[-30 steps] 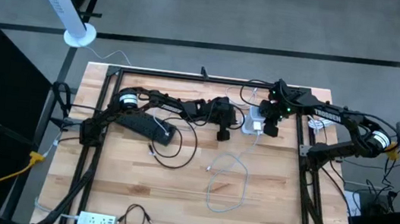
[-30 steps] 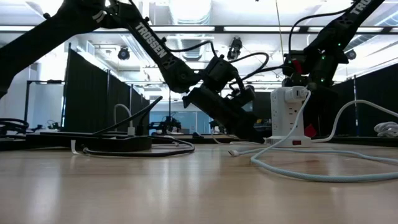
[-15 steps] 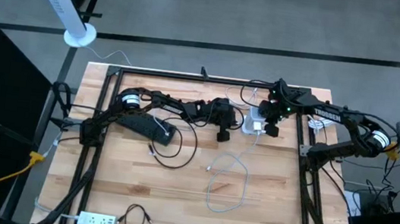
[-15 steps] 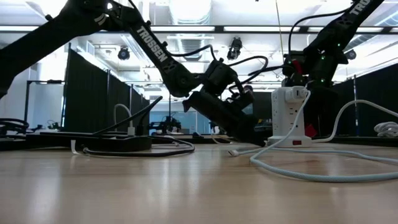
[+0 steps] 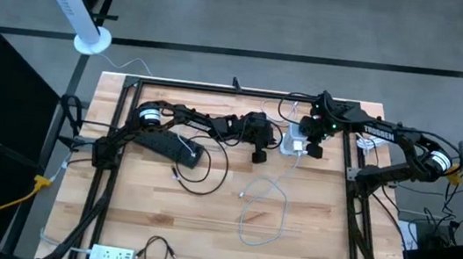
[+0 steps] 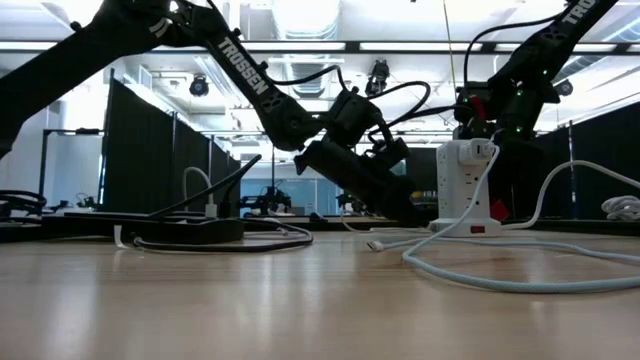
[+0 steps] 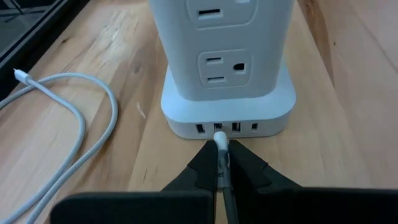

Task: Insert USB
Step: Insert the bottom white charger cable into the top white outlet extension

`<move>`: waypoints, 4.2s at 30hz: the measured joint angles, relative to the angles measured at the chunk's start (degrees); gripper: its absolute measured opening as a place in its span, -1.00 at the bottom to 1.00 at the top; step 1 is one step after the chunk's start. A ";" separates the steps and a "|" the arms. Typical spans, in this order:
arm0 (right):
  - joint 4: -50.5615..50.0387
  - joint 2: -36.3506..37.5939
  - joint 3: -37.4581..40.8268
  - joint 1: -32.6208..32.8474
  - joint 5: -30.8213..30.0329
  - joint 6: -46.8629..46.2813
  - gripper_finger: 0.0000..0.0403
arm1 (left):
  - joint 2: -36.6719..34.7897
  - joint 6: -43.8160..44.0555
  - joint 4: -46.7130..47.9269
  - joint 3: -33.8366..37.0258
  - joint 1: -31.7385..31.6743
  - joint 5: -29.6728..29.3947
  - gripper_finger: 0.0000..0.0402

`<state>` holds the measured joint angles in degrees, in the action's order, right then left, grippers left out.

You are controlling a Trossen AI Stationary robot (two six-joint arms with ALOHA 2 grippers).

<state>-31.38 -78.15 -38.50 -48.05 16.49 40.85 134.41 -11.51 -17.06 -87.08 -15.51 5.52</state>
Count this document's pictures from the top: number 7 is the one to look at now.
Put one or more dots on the white tower power strip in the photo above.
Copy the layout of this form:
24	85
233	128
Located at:
227	40

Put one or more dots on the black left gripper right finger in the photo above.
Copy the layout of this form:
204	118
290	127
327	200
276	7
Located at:
264	199

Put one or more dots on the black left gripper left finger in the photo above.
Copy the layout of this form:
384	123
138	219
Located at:
186	202

